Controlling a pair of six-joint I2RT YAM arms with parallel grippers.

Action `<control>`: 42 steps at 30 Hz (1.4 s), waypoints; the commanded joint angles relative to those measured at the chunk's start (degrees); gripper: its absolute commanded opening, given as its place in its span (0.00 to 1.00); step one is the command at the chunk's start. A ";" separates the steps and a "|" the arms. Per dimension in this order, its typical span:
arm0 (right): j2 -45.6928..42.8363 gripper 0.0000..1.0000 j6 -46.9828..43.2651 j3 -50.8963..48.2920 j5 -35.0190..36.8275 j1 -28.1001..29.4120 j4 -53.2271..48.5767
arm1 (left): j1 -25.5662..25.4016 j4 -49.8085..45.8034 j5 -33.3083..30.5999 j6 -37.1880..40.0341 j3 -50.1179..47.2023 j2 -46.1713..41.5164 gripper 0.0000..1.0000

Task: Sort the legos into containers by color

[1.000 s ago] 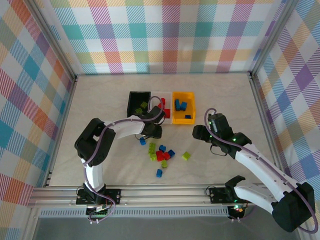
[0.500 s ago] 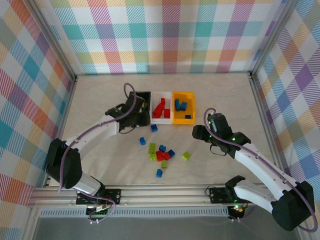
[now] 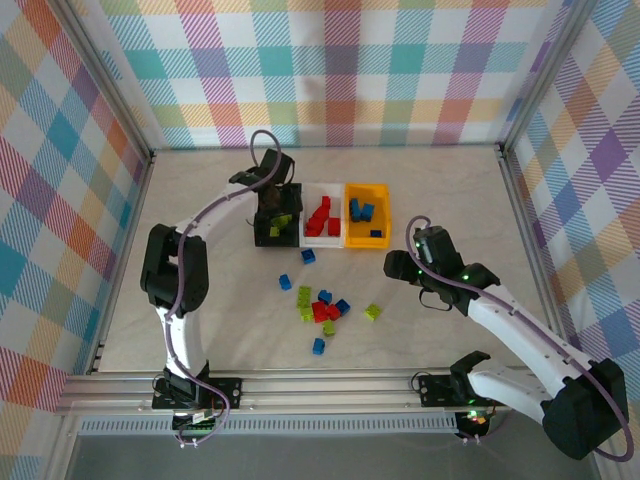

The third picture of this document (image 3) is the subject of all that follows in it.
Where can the green square lego brick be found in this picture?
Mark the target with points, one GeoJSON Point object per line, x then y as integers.
{"type": "Point", "coordinates": [328, 328]}
{"type": "Point", "coordinates": [372, 312]}
{"type": "Point", "coordinates": [274, 231]}
{"type": "Point", "coordinates": [306, 313]}
{"type": "Point", "coordinates": [283, 219]}

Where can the yellow plastic bin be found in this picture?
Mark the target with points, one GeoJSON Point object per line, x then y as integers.
{"type": "Point", "coordinates": [365, 242]}

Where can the black plastic bin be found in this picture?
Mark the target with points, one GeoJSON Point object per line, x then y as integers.
{"type": "Point", "coordinates": [275, 242]}

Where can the white plastic bin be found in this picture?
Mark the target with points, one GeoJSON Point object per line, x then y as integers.
{"type": "Point", "coordinates": [322, 243]}

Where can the blue long lego brick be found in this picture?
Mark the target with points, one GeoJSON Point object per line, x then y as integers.
{"type": "Point", "coordinates": [355, 209]}

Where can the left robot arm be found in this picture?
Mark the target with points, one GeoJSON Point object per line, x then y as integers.
{"type": "Point", "coordinates": [172, 270]}

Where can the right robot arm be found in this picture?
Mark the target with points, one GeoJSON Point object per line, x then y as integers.
{"type": "Point", "coordinates": [585, 415]}

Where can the colourful plaid cloth backdrop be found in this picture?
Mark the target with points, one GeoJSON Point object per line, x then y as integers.
{"type": "Point", "coordinates": [600, 200]}
{"type": "Point", "coordinates": [40, 200]}
{"type": "Point", "coordinates": [325, 75]}

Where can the black controller with lights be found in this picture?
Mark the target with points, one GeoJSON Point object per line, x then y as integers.
{"type": "Point", "coordinates": [475, 422]}

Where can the green terminal block board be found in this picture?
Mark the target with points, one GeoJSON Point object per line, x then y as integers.
{"type": "Point", "coordinates": [197, 425]}

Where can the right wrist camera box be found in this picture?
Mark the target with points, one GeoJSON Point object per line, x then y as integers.
{"type": "Point", "coordinates": [424, 245]}

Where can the aluminium side rail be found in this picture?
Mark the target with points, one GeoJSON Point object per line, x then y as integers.
{"type": "Point", "coordinates": [520, 200]}
{"type": "Point", "coordinates": [137, 200]}

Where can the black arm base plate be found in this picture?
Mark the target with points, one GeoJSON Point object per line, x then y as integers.
{"type": "Point", "coordinates": [435, 390]}
{"type": "Point", "coordinates": [230, 392]}

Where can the wide aluminium mounting rail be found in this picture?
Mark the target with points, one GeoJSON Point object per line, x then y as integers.
{"type": "Point", "coordinates": [325, 392]}

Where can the aluminium frame post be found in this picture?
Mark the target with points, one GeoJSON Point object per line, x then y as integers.
{"type": "Point", "coordinates": [541, 75]}
{"type": "Point", "coordinates": [108, 82]}

